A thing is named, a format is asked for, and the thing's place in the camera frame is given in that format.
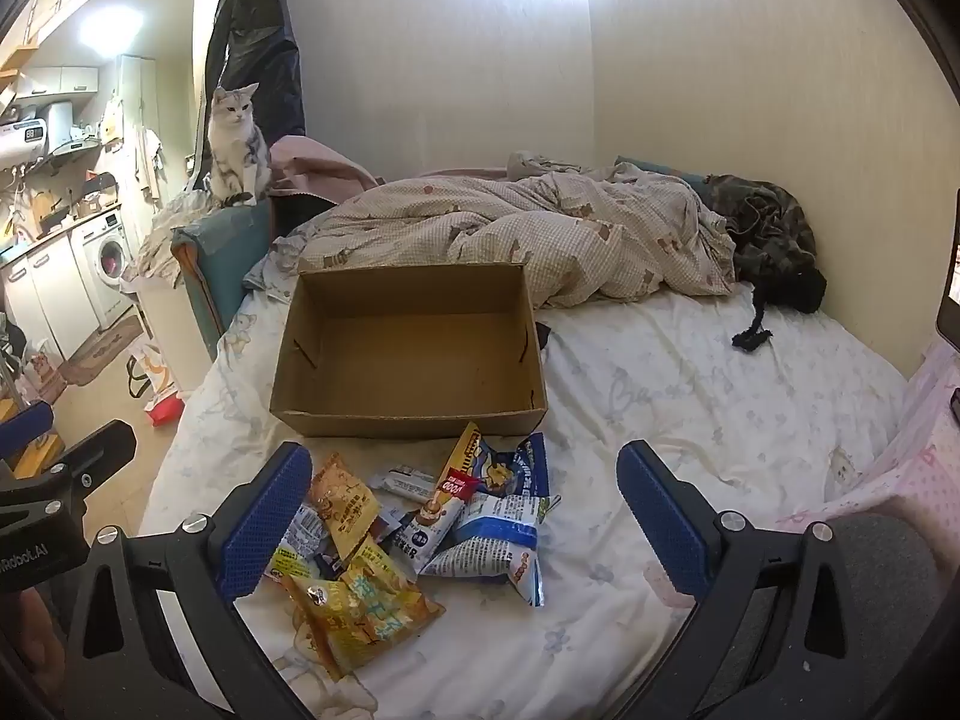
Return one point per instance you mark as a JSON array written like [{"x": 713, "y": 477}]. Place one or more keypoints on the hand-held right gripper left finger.
[{"x": 262, "y": 521}]

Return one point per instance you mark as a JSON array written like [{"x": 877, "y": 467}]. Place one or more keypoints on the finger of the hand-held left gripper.
[
  {"x": 26, "y": 429},
  {"x": 97, "y": 450}
]

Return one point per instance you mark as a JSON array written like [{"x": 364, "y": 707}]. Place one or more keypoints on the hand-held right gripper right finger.
[{"x": 664, "y": 521}]

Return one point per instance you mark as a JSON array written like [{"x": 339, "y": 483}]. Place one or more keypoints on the white crinkled snack packet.
[{"x": 304, "y": 532}]

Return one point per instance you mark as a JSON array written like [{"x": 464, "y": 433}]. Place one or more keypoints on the orange snack packet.
[{"x": 341, "y": 502}]

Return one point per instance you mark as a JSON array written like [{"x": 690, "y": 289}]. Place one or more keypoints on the yellow snack packet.
[{"x": 367, "y": 615}]

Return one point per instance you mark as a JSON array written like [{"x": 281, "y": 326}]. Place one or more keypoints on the silver white wrapper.
[{"x": 401, "y": 481}]

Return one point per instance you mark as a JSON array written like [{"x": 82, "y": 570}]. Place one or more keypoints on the blue cat print packet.
[{"x": 510, "y": 469}]

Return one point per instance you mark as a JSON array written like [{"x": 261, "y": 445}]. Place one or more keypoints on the white stick sachet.
[{"x": 429, "y": 529}]

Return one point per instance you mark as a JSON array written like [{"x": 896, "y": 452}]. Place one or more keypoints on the white and blue snack packet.
[{"x": 487, "y": 547}]

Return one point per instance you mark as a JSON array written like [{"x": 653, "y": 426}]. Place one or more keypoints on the small red packet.
[{"x": 460, "y": 486}]

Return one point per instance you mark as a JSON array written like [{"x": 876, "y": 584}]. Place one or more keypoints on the brown cardboard box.
[{"x": 412, "y": 337}]

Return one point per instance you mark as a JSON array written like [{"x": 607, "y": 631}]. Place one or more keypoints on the white shopping bag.
[{"x": 154, "y": 379}]

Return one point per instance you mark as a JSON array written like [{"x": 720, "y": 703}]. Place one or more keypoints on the brown floor rug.
[{"x": 101, "y": 352}]

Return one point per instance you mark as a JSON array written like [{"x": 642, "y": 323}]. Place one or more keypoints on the white lower cabinets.
[{"x": 52, "y": 300}]

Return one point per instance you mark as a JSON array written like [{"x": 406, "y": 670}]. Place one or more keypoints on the white cabinets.
[
  {"x": 52, "y": 300},
  {"x": 60, "y": 82}
]

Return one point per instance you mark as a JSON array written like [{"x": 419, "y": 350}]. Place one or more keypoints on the white printed bed sheet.
[{"x": 675, "y": 390}]

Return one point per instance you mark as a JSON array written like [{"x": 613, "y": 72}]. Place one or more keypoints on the white washing machine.
[{"x": 105, "y": 262}]

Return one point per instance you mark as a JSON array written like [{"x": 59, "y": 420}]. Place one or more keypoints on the small black cloth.
[{"x": 543, "y": 336}]

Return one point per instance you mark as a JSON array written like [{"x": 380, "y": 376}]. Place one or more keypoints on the pile of clothes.
[{"x": 169, "y": 240}]

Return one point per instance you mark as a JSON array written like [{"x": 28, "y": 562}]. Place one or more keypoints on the grey fuzzy cloth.
[{"x": 889, "y": 577}]

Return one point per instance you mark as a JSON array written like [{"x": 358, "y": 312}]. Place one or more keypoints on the teal upholstered chair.
[{"x": 225, "y": 255}]

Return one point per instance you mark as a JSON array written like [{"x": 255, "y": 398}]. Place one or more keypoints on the pink dotted pillow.
[{"x": 907, "y": 450}]

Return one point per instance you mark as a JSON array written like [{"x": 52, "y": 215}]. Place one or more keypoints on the white range hood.
[{"x": 75, "y": 146}]

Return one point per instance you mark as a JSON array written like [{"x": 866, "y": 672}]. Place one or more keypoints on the white water heater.
[{"x": 30, "y": 133}]

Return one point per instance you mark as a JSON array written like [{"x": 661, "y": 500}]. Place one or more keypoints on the camouflage cloth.
[{"x": 765, "y": 225}]

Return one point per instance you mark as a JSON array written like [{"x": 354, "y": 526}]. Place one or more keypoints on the beige checked quilt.
[{"x": 525, "y": 232}]

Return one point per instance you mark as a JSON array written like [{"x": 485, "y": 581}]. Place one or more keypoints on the tall white cabinet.
[{"x": 139, "y": 120}]

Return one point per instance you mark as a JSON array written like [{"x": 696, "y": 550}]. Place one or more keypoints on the grey and white cat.
[{"x": 234, "y": 150}]

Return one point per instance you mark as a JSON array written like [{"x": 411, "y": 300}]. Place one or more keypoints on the white upper cabinets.
[{"x": 60, "y": 82}]

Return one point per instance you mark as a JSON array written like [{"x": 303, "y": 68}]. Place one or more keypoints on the teal pillow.
[{"x": 660, "y": 171}]

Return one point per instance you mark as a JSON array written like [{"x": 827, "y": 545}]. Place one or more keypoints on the pink blanket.
[{"x": 315, "y": 165}]

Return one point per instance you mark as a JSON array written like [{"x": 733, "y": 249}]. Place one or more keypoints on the black hanging garment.
[{"x": 255, "y": 37}]

